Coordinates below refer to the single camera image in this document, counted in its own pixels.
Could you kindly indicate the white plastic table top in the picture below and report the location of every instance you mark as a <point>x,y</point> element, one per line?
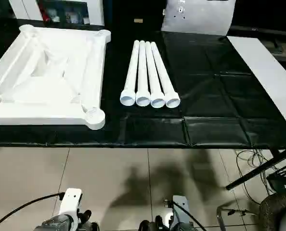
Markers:
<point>49,79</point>

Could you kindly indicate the white plastic table leg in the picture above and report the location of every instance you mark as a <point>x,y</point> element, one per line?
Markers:
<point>164,72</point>
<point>153,72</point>
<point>132,72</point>
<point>142,72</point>

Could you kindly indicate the black round stool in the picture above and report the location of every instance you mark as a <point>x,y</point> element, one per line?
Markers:
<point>280,214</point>

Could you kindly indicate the black work mat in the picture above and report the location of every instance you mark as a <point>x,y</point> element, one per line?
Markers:
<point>205,96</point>

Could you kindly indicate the white side board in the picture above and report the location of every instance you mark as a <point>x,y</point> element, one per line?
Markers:
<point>265,72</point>

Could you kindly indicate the grey printed pillow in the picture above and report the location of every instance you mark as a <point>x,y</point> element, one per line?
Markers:
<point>198,16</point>

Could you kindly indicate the black sofa with gold label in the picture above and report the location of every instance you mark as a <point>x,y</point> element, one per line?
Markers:
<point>123,12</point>

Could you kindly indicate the white cabinet with glass doors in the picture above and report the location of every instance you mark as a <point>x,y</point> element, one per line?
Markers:
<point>25,9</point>

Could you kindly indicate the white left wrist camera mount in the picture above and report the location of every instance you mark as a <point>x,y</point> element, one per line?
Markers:
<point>70,202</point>

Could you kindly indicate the chrome tube frame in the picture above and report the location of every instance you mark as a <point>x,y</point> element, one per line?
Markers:
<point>229,210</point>

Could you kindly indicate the black metal frame bar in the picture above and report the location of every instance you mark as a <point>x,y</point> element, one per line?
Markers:
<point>253,173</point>

